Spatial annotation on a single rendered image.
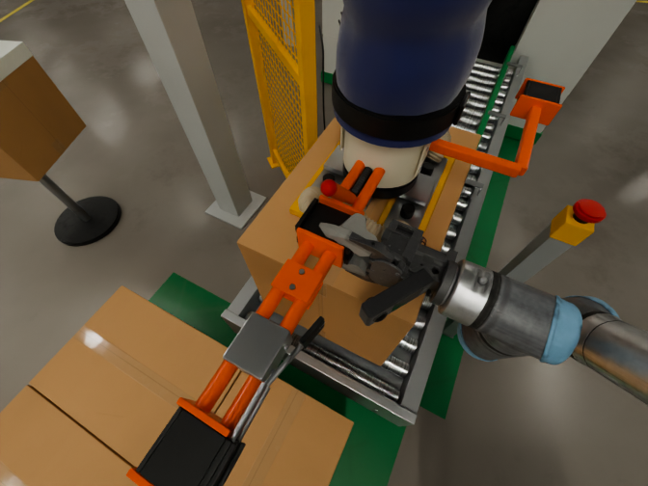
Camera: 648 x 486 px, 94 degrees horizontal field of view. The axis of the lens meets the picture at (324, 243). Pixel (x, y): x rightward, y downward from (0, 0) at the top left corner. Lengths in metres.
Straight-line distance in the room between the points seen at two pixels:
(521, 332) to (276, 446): 0.81
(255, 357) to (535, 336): 0.36
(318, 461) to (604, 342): 0.79
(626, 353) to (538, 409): 1.37
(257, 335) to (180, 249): 1.71
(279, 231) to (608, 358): 0.58
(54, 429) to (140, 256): 1.11
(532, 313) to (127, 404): 1.14
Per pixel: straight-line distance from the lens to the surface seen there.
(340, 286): 0.61
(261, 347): 0.43
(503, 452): 1.82
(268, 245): 0.66
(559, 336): 0.50
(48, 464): 1.35
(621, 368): 0.58
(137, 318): 1.33
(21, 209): 2.93
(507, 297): 0.48
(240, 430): 0.42
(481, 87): 2.35
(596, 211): 1.01
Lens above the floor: 1.63
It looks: 58 degrees down
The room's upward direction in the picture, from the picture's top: straight up
